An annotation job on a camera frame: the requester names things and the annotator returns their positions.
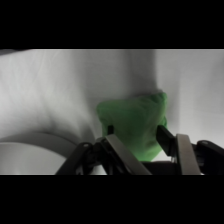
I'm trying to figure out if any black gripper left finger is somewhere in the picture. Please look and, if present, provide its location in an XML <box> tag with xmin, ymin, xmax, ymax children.
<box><xmin>99</xmin><ymin>124</ymin><xmax>153</xmax><ymax>175</ymax></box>

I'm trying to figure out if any grey bowl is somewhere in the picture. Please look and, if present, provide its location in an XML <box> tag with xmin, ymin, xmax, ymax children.
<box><xmin>0</xmin><ymin>132</ymin><xmax>79</xmax><ymax>175</ymax></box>

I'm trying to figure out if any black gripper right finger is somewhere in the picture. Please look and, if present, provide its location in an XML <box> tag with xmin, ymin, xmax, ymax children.
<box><xmin>155</xmin><ymin>124</ymin><xmax>203</xmax><ymax>175</ymax></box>

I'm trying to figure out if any green triangle beanbag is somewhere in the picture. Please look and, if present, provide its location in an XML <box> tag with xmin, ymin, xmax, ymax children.
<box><xmin>95</xmin><ymin>91</ymin><xmax>169</xmax><ymax>163</ymax></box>

